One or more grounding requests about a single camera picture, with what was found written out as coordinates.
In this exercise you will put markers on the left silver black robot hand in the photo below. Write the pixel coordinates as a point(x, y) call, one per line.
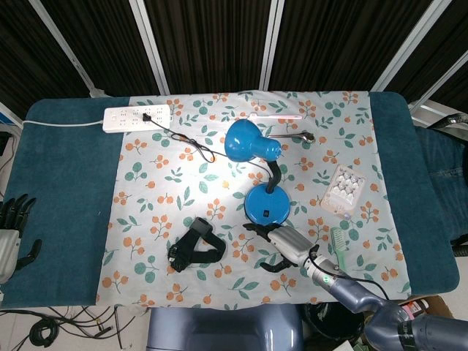
point(9, 234)

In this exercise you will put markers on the floral tablecloth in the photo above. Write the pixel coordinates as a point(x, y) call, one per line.
point(234, 190)

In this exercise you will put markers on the pink toothbrush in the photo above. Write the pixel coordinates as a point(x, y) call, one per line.
point(278, 117)

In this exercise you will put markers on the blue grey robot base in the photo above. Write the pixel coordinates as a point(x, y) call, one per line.
point(223, 329)

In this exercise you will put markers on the clear blister pack of bulbs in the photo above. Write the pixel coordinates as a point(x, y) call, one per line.
point(343, 192)

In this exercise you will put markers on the teal table cover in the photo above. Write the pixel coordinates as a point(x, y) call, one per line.
point(62, 190)

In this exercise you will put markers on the cardboard box with items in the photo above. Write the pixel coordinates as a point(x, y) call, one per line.
point(420, 307)

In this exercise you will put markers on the blue jeans person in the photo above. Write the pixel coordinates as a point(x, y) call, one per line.
point(444, 183)

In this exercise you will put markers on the green hair brush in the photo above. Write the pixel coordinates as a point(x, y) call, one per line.
point(340, 248)

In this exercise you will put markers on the blue desk lamp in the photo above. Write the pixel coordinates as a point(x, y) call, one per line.
point(261, 161)

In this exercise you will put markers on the metal spoon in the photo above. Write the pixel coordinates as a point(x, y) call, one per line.
point(296, 136)

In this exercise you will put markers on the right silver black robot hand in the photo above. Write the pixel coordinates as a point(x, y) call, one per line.
point(289, 243)

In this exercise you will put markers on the black office chair armrest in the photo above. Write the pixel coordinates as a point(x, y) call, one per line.
point(451, 120)

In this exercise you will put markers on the white power strip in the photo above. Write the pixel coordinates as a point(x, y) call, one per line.
point(137, 118)

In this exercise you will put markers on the black round bin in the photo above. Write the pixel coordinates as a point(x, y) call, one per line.
point(332, 323)

